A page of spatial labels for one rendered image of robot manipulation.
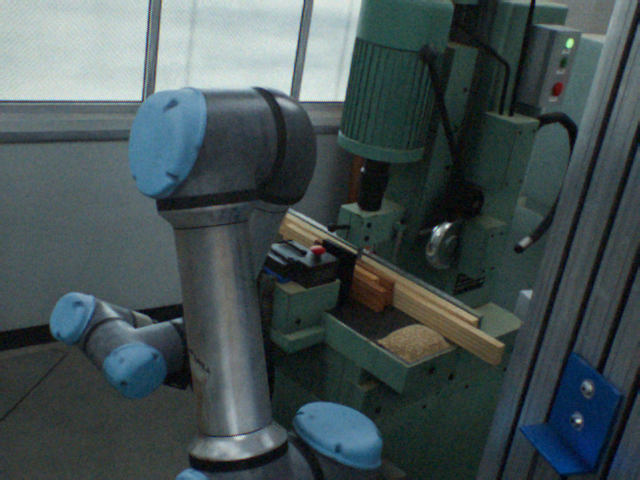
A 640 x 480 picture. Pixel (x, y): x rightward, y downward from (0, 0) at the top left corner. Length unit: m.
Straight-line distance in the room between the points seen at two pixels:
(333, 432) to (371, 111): 0.73
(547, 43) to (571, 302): 0.98
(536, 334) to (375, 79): 0.79
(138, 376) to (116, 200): 1.85
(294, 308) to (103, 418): 1.35
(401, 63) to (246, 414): 0.82
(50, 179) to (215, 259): 1.98
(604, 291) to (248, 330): 0.38
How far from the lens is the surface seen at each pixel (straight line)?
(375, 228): 1.67
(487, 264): 1.74
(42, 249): 2.93
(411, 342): 1.51
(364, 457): 1.00
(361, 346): 1.54
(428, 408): 1.79
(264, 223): 1.04
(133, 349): 1.14
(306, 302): 1.55
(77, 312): 1.20
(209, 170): 0.86
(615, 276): 0.78
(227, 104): 0.89
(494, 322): 1.95
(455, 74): 1.65
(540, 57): 1.74
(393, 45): 1.52
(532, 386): 0.88
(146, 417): 2.78
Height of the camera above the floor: 1.64
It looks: 22 degrees down
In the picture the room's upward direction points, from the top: 10 degrees clockwise
